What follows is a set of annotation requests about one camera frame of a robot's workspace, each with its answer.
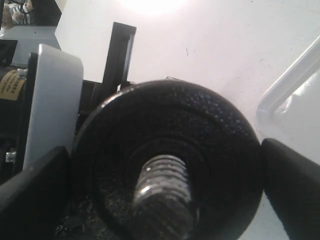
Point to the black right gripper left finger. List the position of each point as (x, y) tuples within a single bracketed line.
[(33, 202)]

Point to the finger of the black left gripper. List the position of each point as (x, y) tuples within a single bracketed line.
[(116, 66)]

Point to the silver threaded dumbbell bar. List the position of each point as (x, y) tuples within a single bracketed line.
[(163, 204)]

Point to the black weight plate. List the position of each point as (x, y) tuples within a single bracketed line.
[(201, 127)]

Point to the white plastic tray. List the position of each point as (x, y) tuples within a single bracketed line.
[(289, 111)]

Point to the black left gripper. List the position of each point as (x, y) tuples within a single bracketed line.
[(38, 112)]

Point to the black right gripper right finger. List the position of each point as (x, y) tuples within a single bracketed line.
[(292, 186)]

